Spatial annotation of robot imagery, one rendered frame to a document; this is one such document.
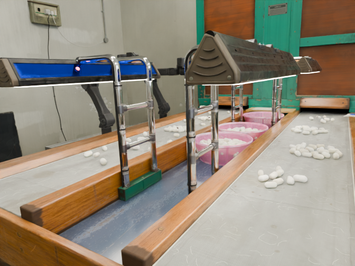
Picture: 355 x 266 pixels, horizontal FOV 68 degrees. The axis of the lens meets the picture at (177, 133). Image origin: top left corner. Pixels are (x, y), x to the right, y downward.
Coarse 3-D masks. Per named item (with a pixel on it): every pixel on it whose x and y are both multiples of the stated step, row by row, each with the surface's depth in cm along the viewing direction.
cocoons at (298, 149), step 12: (324, 120) 155; (312, 132) 129; (324, 132) 131; (324, 156) 95; (336, 156) 92; (276, 168) 83; (264, 180) 76; (276, 180) 73; (288, 180) 73; (300, 180) 75
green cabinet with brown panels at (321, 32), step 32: (224, 0) 205; (256, 0) 192; (288, 0) 182; (320, 0) 173; (352, 0) 164; (224, 32) 211; (256, 32) 197; (288, 32) 186; (320, 32) 176; (352, 32) 167; (320, 64) 180; (352, 64) 171; (256, 96) 206; (288, 96) 194; (320, 96) 183; (352, 96) 173
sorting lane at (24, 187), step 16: (224, 112) 211; (160, 128) 158; (112, 144) 125; (144, 144) 123; (160, 144) 122; (64, 160) 103; (80, 160) 102; (96, 160) 102; (112, 160) 101; (16, 176) 88; (32, 176) 88; (48, 176) 87; (64, 176) 87; (80, 176) 86; (0, 192) 76; (16, 192) 76; (32, 192) 75; (48, 192) 75; (16, 208) 66
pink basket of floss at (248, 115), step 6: (246, 114) 186; (258, 114) 189; (264, 114) 188; (270, 114) 186; (282, 114) 176; (246, 120) 175; (258, 120) 167; (270, 120) 165; (276, 120) 167; (270, 126) 167
